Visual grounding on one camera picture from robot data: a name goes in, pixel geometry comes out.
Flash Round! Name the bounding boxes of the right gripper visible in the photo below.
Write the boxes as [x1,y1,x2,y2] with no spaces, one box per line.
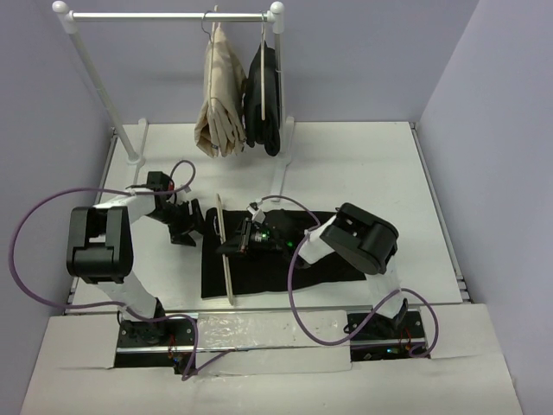
[216,217,287,259]

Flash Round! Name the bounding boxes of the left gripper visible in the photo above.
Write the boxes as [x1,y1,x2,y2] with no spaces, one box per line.
[147,198,212,246]

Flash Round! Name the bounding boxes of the cream wooden hanger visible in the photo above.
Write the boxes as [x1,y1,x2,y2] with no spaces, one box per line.
[215,193,236,307]

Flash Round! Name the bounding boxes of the black trousers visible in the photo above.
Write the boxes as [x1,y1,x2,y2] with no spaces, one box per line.
[201,207,365,299]
[243,44,281,156]

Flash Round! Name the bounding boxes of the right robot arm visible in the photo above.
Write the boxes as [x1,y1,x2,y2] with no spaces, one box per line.
[215,202,400,303]

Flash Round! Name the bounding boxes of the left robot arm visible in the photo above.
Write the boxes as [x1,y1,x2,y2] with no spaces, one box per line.
[67,171,205,345]

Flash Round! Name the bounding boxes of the beige trousers on hanger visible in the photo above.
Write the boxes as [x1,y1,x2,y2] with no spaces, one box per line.
[194,26,246,158]

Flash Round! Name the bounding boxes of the black trousers on hanger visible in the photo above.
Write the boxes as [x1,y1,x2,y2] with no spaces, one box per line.
[243,44,281,156]

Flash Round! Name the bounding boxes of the cream hanger under beige trousers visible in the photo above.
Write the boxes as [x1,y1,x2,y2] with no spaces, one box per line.
[202,4,220,105]

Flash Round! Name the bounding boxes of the cream hanger under black trousers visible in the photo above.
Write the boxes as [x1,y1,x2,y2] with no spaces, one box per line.
[259,20,269,122]

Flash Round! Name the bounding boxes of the white clothes rack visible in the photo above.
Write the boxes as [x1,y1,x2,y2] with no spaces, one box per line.
[52,1,295,195]

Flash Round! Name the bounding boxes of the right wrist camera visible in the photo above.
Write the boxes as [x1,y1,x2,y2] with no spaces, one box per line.
[246,199,265,224]

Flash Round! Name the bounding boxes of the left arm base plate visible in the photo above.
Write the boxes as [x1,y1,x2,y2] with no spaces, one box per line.
[113,318,195,375]

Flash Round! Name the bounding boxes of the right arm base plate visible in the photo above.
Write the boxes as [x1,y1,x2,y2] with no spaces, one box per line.
[350,310,427,362]

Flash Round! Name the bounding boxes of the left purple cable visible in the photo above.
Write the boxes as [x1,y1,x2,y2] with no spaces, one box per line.
[8,160,234,381]

